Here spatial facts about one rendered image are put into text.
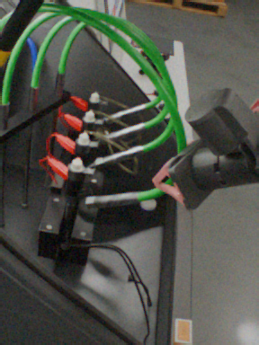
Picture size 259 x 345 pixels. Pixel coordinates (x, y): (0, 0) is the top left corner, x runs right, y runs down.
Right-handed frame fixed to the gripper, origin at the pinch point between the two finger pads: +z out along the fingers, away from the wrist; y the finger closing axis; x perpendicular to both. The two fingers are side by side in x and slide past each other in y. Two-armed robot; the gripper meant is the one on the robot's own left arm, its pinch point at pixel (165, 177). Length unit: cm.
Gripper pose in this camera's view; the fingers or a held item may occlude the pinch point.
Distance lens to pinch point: 72.6
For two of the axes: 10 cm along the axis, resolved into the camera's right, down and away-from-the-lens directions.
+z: -5.1, 1.2, 8.5
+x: 5.0, 8.5, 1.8
